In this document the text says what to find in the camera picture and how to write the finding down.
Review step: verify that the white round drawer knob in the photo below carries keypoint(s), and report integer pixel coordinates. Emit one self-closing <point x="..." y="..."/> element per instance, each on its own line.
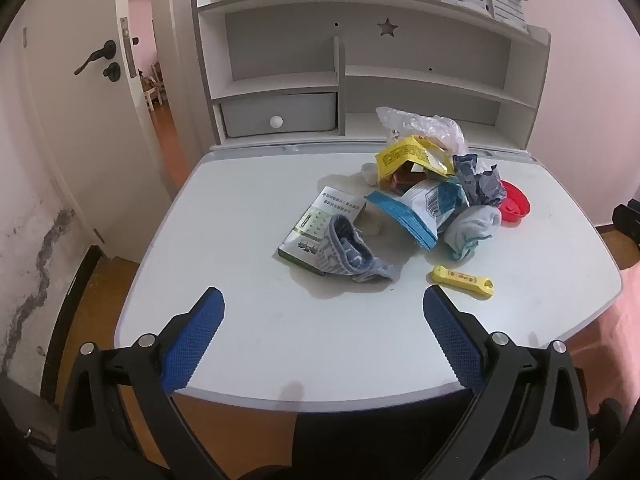
<point x="276" y="121"/>

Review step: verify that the clear plastic bag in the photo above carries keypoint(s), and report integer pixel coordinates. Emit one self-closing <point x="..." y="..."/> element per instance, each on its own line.
<point x="425" y="125"/>

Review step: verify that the light blue sock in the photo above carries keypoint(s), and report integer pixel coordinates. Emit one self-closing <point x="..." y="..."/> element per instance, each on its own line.
<point x="470" y="227"/>

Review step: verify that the blue white packet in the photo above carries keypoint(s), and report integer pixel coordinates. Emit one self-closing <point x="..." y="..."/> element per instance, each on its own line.
<point x="420" y="205"/>

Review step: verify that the grey drawer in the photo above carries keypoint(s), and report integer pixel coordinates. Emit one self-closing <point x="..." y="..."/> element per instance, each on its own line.
<point x="300" y="110"/>

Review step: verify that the small white cup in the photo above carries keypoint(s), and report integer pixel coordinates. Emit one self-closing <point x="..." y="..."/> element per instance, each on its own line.
<point x="368" y="173"/>

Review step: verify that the grey crumpled wrapper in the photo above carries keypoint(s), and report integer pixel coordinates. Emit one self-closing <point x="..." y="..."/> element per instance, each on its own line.
<point x="480" y="182"/>

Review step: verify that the small wooden chair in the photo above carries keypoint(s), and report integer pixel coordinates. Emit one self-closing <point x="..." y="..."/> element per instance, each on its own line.
<point x="152" y="87"/>

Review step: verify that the brown box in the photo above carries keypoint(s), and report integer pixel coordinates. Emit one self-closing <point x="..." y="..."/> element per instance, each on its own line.
<point x="406" y="177"/>

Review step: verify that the yellow snack packet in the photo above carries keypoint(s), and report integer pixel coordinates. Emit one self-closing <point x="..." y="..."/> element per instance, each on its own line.
<point x="400" y="157"/>

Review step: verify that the black object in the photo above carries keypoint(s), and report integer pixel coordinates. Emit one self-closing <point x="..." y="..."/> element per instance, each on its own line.
<point x="627" y="222"/>

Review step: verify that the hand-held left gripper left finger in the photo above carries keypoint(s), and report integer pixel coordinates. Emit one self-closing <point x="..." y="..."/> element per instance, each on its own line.
<point x="192" y="345"/>

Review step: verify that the striped grey sock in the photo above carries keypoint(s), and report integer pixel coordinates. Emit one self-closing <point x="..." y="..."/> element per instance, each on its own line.
<point x="345" y="255"/>

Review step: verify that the white desk shelf unit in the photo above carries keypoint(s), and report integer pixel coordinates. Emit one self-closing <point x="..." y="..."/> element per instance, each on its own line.
<point x="425" y="50"/>

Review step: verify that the red plastic lid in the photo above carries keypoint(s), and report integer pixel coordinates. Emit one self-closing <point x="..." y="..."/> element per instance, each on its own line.
<point x="515" y="202"/>

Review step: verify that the yellow bottle opener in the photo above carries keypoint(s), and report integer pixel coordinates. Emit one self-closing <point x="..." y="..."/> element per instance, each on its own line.
<point x="460" y="279"/>

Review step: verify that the green white box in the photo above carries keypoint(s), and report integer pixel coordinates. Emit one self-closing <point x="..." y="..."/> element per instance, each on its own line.
<point x="312" y="220"/>

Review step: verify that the dark door lock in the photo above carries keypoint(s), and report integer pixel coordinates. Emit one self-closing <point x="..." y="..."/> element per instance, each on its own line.
<point x="112" y="71"/>

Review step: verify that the white door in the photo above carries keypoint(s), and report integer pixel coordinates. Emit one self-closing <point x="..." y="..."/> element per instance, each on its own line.
<point x="65" y="150"/>

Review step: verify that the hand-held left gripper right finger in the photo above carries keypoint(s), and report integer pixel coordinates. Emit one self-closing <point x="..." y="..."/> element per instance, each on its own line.
<point x="452" y="340"/>

